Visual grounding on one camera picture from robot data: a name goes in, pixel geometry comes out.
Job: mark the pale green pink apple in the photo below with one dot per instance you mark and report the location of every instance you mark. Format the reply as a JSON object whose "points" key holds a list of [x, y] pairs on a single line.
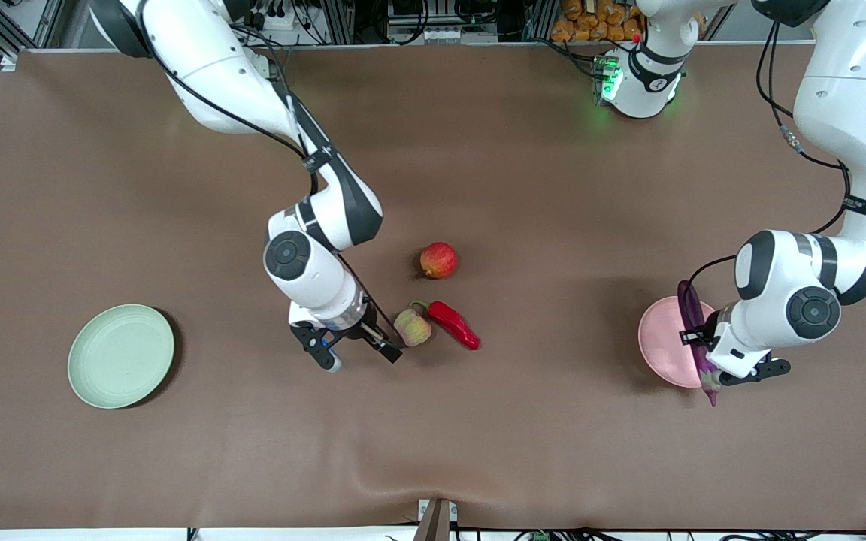
{"points": [[414, 328]]}

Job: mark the brown table mat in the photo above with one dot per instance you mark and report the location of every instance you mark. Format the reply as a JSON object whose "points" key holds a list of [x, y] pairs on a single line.
{"points": [[433, 436]]}

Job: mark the white power strip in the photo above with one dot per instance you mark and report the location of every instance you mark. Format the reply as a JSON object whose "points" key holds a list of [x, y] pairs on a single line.
{"points": [[279, 19]]}

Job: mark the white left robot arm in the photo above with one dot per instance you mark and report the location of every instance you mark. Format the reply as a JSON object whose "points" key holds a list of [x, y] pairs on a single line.
{"points": [[846, 98]]}

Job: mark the grey control box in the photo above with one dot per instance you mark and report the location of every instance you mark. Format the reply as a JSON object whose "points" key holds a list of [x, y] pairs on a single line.
{"points": [[433, 34]]}

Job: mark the pink plate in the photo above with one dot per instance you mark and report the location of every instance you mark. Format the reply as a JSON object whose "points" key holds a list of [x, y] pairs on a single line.
{"points": [[662, 342]]}

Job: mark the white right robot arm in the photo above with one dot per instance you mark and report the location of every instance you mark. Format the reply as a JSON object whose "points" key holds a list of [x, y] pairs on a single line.
{"points": [[215, 75]]}

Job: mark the bag of orange snacks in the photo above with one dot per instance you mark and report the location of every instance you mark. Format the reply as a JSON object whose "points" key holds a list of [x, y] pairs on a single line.
{"points": [[591, 22]]}

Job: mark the aluminium frame post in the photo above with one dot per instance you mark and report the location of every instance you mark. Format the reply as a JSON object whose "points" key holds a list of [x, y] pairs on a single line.
{"points": [[339, 22]]}

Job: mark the red apple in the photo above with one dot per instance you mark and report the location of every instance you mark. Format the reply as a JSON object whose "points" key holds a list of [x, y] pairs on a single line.
{"points": [[438, 261]]}

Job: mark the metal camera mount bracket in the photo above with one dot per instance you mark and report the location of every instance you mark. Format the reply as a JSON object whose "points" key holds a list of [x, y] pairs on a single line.
{"points": [[437, 522]]}

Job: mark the pale green plate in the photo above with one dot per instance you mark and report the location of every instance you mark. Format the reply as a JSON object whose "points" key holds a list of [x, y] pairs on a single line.
{"points": [[121, 357]]}

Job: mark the purple eggplant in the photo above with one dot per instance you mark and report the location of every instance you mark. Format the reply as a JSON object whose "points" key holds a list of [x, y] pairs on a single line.
{"points": [[692, 300]]}

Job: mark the red chili pepper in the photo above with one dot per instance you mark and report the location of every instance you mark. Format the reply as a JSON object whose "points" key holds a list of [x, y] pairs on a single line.
{"points": [[455, 324]]}

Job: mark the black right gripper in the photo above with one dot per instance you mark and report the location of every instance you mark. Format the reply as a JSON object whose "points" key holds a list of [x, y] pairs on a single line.
{"points": [[364, 330]]}

